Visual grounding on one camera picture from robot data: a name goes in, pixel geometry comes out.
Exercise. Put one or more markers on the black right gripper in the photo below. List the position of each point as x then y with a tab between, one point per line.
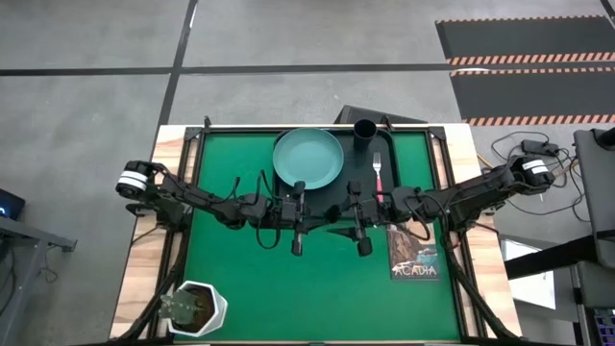
359	216

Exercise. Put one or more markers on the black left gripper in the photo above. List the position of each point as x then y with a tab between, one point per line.
298	214

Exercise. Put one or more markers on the teal round plate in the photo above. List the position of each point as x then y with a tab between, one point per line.
307	156

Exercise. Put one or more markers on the black cup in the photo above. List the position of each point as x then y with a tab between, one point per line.
365	139

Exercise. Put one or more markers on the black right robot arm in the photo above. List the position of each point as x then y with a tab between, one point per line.
471	192

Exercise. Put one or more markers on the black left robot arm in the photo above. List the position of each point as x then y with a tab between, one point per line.
192	197

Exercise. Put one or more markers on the black plastic tray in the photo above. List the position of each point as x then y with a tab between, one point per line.
358	168

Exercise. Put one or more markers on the Acadia lighthouse postcard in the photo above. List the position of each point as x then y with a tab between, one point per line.
413	262

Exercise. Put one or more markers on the green table mat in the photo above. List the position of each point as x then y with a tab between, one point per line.
288	307

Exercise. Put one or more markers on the black flat box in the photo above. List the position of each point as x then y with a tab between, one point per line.
346	115

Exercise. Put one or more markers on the white hexagonal plant pot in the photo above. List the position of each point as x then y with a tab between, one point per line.
218	307

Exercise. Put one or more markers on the green cactus plant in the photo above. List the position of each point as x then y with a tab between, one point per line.
180	305

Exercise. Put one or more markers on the white board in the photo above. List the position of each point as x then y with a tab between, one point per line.
533	290

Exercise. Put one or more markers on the black beam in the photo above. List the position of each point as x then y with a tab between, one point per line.
548	257

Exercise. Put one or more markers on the black power adapter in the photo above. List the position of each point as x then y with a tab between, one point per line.
540	147

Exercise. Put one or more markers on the black floor mat orange stripes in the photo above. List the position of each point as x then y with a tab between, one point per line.
528	38
533	93

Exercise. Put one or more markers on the grey cabinet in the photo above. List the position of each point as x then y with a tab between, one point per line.
598	192

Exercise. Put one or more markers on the device with blue screen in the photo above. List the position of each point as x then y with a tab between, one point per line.
605	327

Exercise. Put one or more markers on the grey metal desk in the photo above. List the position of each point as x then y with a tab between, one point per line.
29	233

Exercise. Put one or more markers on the black device blue light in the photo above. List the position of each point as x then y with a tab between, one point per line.
12	204

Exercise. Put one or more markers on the black metal table frame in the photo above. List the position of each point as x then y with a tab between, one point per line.
465	312

